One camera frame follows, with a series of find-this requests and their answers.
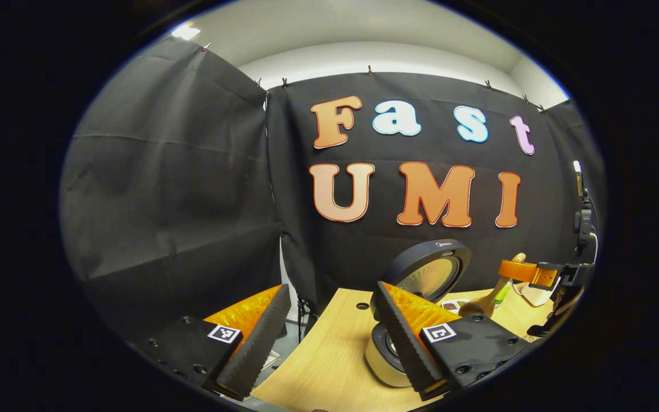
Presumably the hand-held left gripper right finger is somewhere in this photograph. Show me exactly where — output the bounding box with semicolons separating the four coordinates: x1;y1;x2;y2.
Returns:
371;282;536;401

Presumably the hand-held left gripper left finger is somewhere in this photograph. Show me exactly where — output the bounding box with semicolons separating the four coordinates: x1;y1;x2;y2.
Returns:
135;283;292;402

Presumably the wooden spoon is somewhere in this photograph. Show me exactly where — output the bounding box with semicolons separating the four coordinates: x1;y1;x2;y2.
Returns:
458;253;527;319

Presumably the black rice cooker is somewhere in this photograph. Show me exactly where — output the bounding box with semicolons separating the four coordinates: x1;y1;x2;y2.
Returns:
364;239;472;389

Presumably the white toaster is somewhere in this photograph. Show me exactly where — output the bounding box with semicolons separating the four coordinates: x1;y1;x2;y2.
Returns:
515;280;556;307

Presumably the green drink bottle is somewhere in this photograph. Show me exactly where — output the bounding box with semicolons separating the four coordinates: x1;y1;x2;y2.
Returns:
493;279;513;310

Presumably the black backdrop cloth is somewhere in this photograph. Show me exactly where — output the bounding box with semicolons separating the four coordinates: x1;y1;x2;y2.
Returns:
59;37;608;344

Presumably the row of black cloth clips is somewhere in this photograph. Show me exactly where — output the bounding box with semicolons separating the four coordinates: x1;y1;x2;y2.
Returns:
202;41;547;112

